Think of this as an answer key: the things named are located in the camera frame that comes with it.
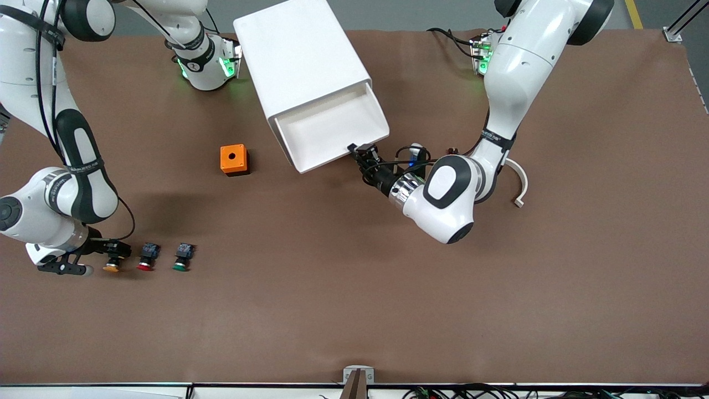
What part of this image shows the red push button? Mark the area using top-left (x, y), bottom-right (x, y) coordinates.
top-left (136, 242), bottom-right (162, 272)

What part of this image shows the green push button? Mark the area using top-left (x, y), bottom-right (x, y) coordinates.
top-left (171, 242), bottom-right (196, 272)

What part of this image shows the brown table mat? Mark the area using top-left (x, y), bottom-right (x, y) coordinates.
top-left (0, 29), bottom-right (709, 385)

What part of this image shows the orange button enclosure box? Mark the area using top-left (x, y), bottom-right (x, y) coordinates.
top-left (220, 144), bottom-right (250, 177)

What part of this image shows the black arm base cable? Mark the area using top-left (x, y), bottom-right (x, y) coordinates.
top-left (426, 27), bottom-right (488, 59)

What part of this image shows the white curved plastic bracket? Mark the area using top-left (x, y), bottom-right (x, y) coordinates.
top-left (504, 157), bottom-right (529, 208)

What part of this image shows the grey table edge bracket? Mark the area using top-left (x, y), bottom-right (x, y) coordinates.
top-left (343, 366), bottom-right (375, 384)

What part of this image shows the dark camera stand post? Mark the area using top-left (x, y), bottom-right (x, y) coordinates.
top-left (340, 370), bottom-right (369, 399)

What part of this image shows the aluminium frame profile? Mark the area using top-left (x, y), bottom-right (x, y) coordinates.
top-left (663, 0), bottom-right (709, 43)

